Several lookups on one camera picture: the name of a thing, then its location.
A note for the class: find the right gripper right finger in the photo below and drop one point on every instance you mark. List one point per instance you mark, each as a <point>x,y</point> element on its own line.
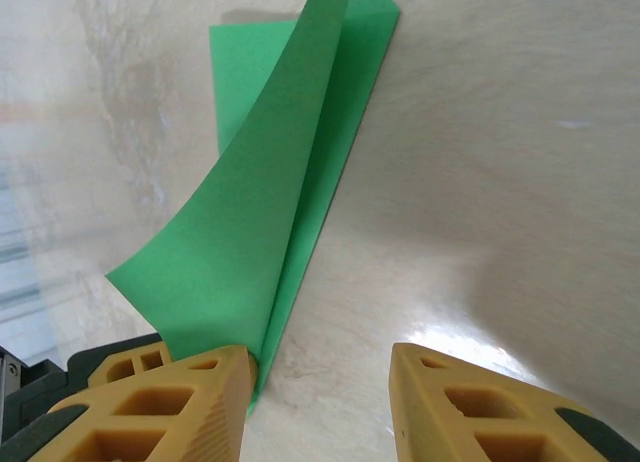
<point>450,432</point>

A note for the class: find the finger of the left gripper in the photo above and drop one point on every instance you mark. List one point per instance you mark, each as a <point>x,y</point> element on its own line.
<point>100,362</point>

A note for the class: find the green paper sheet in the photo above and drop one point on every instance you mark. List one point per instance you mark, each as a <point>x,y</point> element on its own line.
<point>260,207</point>

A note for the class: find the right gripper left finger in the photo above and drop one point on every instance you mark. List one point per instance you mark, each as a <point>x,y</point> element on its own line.
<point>200,422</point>

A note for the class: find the translucent corrugated enclosure panel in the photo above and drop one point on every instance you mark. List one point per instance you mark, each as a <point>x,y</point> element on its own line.
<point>15,257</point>

